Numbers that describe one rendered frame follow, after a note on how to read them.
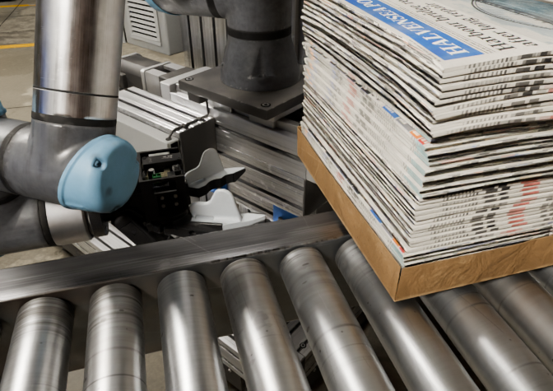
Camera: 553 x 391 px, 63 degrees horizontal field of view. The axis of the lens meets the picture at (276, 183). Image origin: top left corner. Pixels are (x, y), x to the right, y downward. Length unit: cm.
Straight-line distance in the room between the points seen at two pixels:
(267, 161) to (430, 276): 49
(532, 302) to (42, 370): 43
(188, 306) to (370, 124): 24
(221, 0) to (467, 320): 61
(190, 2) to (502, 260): 64
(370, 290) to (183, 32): 92
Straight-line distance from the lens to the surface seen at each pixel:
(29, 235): 59
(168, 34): 122
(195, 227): 56
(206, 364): 40
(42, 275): 51
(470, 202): 41
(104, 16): 45
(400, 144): 39
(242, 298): 44
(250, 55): 82
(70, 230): 58
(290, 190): 85
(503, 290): 51
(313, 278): 46
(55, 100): 45
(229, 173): 65
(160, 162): 58
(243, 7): 81
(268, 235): 51
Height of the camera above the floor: 112
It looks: 33 degrees down
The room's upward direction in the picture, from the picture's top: straight up
